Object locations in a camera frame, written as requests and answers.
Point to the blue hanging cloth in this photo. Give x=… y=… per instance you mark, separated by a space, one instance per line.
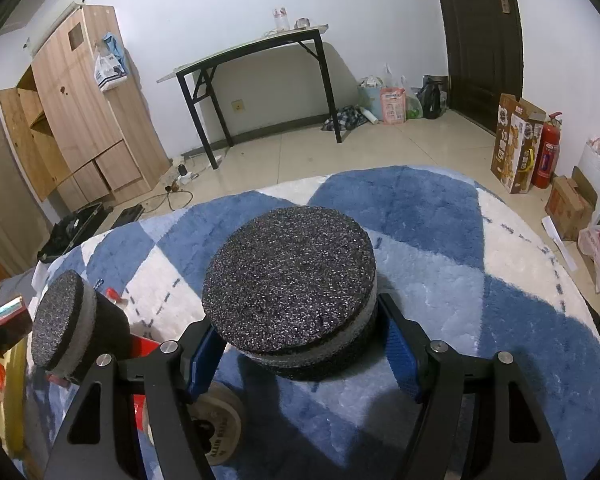
x=115 y=45

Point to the large black foam cylinder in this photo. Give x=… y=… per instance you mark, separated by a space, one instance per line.
x=290 y=275

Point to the dark brown door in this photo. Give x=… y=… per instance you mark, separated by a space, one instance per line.
x=475 y=50

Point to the checked cloth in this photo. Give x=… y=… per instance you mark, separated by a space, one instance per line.
x=345 y=117

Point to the wooden wardrobe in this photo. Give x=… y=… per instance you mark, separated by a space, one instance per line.
x=85 y=110

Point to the white hanging plastic bag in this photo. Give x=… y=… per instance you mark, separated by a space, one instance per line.
x=107 y=72

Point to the wall outlet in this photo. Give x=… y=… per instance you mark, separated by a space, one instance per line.
x=237 y=106

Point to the white paper bag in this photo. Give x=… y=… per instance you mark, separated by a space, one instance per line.
x=597 y=170

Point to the brown cardboard box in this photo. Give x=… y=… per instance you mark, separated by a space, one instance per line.
x=567 y=207

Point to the green bag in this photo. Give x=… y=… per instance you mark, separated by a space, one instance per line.
x=413 y=108

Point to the red silver cigarette box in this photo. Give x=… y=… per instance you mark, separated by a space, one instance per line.
x=7 y=310

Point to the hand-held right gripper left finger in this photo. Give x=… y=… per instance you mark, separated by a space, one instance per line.
x=202 y=362

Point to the clear plastic bottles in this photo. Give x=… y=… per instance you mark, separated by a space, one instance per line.
x=280 y=20

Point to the red marker pen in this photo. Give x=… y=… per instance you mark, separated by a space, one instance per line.
x=113 y=295

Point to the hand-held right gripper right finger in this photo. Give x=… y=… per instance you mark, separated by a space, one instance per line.
x=402 y=355

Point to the pink packaging bag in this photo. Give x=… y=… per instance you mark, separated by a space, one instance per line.
x=392 y=105

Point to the white tape roll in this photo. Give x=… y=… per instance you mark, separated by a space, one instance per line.
x=225 y=415

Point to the blue white checked blanket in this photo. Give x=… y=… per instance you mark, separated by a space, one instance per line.
x=455 y=260

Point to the yellow plastic basin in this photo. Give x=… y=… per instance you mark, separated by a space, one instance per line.
x=10 y=410

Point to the light blue bin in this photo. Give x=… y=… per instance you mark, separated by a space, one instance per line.
x=370 y=100

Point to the red fire extinguisher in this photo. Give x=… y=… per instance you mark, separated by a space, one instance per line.
x=547 y=155

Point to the printed tall cardboard box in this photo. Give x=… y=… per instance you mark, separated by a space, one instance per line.
x=510 y=145

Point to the black case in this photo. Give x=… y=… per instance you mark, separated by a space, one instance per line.
x=75 y=230

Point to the black bag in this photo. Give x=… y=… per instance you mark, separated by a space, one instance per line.
x=432 y=97

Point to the black folding table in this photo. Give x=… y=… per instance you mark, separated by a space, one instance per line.
x=260 y=47

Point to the small black foam cylinder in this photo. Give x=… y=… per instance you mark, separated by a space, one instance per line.
x=55 y=325

